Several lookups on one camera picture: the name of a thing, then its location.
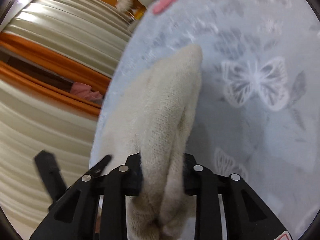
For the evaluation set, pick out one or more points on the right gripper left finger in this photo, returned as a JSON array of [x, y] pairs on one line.
[[94, 207]]

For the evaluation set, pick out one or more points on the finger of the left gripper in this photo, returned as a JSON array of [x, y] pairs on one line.
[[98, 168]]

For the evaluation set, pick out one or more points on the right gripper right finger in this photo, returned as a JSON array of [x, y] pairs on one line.
[[231, 203]]

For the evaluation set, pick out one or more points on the cream knit heart sweater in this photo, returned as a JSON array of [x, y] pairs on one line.
[[154, 118]]

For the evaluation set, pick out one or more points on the pink clothes in closet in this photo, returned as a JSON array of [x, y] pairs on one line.
[[84, 91]]

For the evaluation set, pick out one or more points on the butterfly print bed cover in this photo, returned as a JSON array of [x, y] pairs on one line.
[[257, 112]]

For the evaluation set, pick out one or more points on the cream pleated curtain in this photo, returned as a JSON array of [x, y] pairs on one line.
[[46, 46]]

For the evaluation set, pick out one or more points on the pink folded cloth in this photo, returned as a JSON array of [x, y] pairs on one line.
[[161, 6]]

